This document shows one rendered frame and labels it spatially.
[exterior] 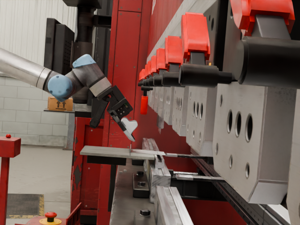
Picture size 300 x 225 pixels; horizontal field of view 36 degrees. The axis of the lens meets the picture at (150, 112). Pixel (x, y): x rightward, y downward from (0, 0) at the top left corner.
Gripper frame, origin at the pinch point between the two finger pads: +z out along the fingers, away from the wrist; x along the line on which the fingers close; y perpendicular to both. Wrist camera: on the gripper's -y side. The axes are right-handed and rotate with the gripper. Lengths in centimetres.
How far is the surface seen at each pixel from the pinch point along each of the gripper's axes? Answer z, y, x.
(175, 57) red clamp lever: -16, 18, -114
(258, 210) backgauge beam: 28, 19, -58
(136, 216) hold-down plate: 12, -7, -54
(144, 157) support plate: 7.2, 0.8, -10.4
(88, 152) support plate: -5.9, -14.4, -10.2
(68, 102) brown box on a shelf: -35, -38, 220
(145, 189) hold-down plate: 14.6, -4.8, -19.8
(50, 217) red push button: 3.3, -34.8, -23.6
